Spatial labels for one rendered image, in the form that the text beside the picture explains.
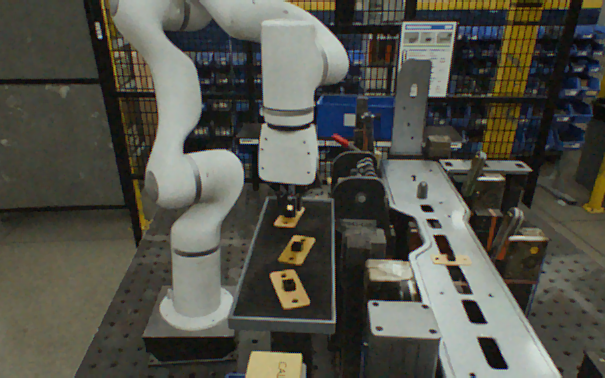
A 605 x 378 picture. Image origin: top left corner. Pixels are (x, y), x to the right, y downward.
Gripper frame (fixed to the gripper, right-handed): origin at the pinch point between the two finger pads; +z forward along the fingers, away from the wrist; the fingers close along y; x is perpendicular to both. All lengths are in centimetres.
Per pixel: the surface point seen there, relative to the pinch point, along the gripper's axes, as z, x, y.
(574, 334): 49, 38, 69
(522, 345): 18.9, -5.4, 42.2
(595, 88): 27, 291, 144
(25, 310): 119, 73, -170
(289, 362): 2.8, -34.1, 9.8
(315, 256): 2.8, -12.0, 7.7
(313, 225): 2.9, -2.0, 5.1
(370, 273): 10.9, -2.7, 16.0
